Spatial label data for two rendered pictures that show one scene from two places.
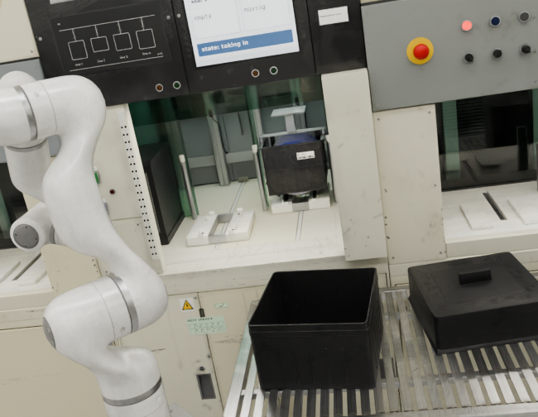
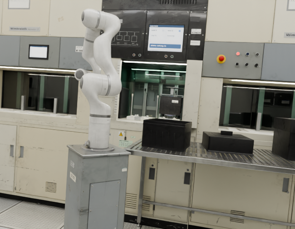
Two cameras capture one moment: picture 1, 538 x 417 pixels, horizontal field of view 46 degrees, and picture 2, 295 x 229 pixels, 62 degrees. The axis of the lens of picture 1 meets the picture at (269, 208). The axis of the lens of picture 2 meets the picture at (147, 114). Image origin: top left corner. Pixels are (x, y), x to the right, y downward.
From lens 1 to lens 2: 67 cm
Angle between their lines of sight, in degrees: 16
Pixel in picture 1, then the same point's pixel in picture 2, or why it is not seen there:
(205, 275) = (130, 123)
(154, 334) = not seen: hidden behind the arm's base
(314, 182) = (175, 112)
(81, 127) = (111, 27)
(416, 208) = (210, 114)
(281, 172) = (165, 106)
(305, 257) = not seen: hidden behind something
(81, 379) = not seen: hidden behind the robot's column
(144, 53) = (132, 42)
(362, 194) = (192, 103)
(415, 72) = (218, 66)
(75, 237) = (100, 56)
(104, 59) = (119, 42)
